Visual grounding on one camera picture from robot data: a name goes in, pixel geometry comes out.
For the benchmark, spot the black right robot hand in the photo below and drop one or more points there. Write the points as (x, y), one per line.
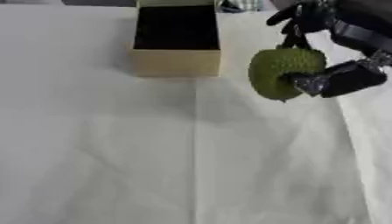
(352, 32)

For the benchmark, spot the green spiky toy fruit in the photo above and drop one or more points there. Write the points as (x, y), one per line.
(278, 71)

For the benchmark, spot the tan cardboard box black inside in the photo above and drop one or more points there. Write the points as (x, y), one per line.
(176, 40)

